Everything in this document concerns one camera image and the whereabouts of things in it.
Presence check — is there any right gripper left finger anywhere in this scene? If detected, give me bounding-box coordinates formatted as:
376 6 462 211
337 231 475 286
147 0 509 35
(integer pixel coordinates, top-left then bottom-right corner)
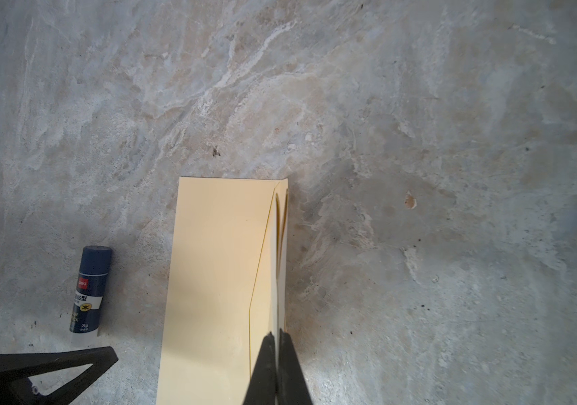
243 332 277 405

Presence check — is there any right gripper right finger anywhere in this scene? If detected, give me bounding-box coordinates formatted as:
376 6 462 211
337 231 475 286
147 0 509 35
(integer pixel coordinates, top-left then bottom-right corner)
278 330 313 405

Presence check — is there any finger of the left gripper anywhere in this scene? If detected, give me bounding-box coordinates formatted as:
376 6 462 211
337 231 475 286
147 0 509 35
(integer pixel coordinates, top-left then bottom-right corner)
0 346 118 404

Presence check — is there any yellow paper envelope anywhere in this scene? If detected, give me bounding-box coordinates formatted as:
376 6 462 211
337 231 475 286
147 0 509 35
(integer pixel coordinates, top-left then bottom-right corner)
157 177 288 404

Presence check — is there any blue white glue stick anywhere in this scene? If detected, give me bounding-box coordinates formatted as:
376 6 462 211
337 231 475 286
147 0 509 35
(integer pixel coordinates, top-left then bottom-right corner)
70 246 113 335

